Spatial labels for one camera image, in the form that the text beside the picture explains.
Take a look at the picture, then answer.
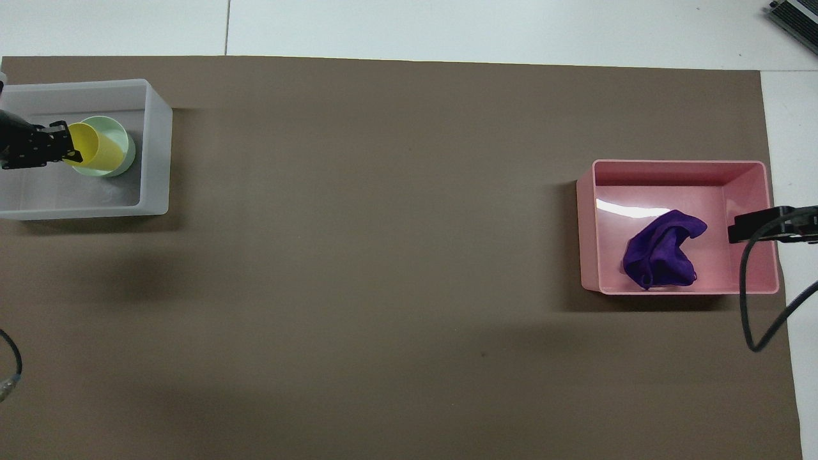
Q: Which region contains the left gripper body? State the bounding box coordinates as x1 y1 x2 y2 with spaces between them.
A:
0 109 31 171

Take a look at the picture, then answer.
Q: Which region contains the black cable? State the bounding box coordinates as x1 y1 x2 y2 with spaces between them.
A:
739 206 818 353
0 328 24 404

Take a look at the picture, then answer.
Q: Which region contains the grey ribbed device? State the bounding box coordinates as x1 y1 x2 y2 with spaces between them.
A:
766 0 818 39

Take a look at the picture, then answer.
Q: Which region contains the light green plastic cup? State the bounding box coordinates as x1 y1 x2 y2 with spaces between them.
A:
71 115 137 178

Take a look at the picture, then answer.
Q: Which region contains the yellow plastic cup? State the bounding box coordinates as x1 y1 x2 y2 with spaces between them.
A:
63 122 127 173

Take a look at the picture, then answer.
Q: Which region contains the purple cloth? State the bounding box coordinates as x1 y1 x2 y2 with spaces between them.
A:
622 209 709 291

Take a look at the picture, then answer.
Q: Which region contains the pink plastic box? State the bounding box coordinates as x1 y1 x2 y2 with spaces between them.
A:
576 159 781 296

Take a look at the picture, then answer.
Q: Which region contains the translucent white plastic box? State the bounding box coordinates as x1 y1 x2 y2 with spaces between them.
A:
0 78 174 222

